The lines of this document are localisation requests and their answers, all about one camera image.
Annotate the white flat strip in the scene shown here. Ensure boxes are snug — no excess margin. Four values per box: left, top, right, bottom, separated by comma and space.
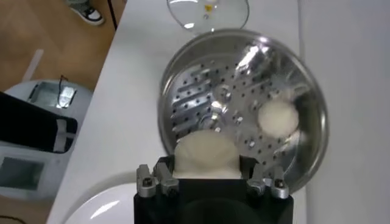
23, 48, 45, 83

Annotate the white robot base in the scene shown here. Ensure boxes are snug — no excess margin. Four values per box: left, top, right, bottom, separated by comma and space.
0, 79, 94, 201

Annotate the glass lid with white handle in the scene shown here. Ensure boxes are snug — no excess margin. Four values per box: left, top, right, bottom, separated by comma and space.
166, 0, 250, 33

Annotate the black white sneaker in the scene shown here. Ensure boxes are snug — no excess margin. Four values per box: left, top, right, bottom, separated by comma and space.
65, 0, 105, 26

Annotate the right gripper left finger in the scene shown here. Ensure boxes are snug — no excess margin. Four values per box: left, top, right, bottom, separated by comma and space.
136, 155, 180, 198

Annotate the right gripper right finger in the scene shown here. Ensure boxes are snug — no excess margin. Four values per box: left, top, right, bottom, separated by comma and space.
239, 155, 290, 200

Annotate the white steamed baozi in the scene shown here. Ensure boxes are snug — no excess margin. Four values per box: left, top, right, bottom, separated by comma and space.
257, 99, 300, 138
172, 129, 243, 180

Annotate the stainless steel steamer basket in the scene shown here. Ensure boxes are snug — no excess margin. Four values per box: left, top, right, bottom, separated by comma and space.
157, 28, 330, 195

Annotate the white round plate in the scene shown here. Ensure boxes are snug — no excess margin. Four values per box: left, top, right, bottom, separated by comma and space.
62, 181, 137, 224

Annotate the black floor cable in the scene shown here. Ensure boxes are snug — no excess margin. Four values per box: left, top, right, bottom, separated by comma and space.
106, 0, 119, 31

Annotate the black robot torso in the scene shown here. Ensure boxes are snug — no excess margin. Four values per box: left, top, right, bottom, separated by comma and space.
0, 91, 79, 155

